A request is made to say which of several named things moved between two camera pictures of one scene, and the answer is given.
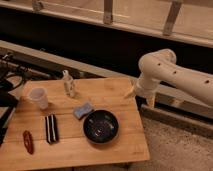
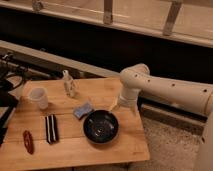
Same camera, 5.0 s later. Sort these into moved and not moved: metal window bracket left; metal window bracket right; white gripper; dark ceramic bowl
Moved: white gripper
Not moved: metal window bracket left; metal window bracket right; dark ceramic bowl
